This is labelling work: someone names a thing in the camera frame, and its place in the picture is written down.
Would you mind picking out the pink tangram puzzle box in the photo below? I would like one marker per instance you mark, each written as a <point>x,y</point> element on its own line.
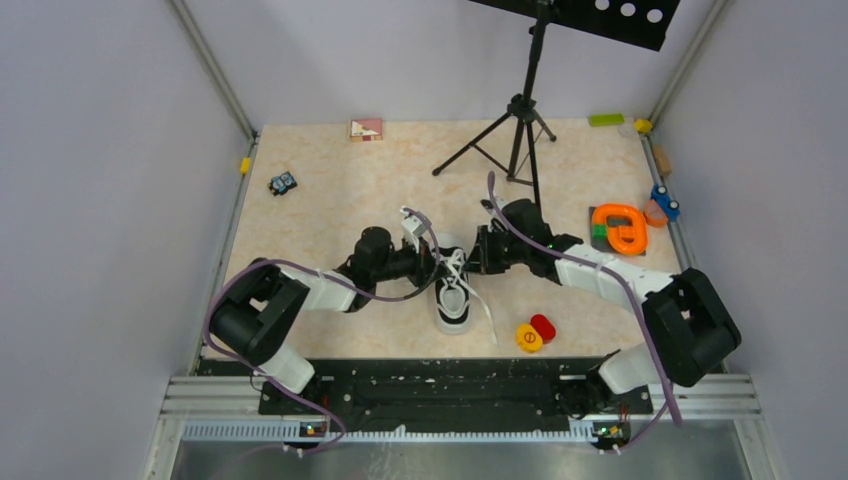
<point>366,129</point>

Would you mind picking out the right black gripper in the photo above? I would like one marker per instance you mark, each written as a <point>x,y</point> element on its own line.
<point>480,261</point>

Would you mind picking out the white slotted cable duct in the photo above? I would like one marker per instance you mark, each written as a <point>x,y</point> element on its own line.
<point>286,431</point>

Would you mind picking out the black white canvas sneaker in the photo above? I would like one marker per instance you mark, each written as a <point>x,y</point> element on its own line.
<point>452,291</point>

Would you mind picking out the small blue black toy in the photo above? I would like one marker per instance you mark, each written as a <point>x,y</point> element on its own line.
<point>281,184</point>

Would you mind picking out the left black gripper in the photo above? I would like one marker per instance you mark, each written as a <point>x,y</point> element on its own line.
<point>426,268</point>

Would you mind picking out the small green block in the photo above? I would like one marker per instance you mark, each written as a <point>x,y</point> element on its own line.
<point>599,231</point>

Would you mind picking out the yellow plastic cylinder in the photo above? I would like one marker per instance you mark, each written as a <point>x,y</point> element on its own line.
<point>528,339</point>

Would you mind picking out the yellow corner block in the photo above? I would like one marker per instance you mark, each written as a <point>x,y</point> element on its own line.
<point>642,125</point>

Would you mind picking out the wooden block on frame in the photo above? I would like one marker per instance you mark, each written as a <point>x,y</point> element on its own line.
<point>663,163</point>

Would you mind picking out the red plastic cylinder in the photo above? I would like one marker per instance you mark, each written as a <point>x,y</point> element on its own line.
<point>544,327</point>

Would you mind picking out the blue toy car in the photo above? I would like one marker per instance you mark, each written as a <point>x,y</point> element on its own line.
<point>670,207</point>

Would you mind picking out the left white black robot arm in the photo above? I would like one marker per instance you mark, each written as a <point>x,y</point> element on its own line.
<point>256,312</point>

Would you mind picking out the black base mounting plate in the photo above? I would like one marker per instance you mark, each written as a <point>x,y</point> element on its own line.
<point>475,395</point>

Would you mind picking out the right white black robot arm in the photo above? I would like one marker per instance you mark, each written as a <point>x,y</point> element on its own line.
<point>688,330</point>

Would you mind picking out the white shoelace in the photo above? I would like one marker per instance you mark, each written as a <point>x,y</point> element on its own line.
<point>486,311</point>

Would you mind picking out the black perforated stand tray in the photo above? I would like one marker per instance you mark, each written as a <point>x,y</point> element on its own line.
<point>640,23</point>

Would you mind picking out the orange translucent cup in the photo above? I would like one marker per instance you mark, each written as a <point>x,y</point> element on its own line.
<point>654,215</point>

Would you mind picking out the green rectangular block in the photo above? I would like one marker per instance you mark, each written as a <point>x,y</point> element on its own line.
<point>604,120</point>

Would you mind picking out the dark grey square plate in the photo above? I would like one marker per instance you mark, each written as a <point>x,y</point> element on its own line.
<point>596,242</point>

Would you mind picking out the black tripod stand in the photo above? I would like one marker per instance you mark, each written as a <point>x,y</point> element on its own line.
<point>522,107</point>

